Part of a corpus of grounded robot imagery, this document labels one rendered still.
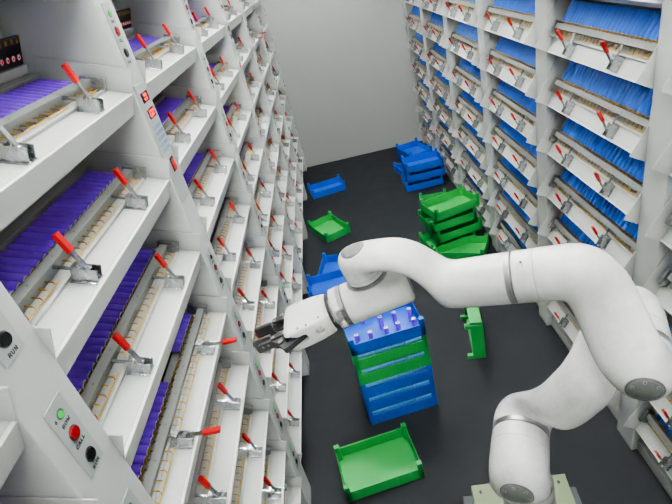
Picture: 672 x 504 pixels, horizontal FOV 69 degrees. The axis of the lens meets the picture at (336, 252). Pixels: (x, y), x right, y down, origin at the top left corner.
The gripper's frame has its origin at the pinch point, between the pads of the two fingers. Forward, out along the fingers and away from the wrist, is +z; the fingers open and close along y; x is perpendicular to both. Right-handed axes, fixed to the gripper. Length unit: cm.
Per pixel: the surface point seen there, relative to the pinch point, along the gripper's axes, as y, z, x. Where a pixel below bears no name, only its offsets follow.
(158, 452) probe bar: -16.7, 23.1, -3.3
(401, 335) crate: 66, -16, -69
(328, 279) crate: 167, 23, -96
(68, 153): -3.4, 7.6, 48.3
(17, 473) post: -39.7, 17.2, 23.3
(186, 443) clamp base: -13.3, 20.1, -6.9
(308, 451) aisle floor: 56, 40, -101
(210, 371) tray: 7.5, 19.7, -8.4
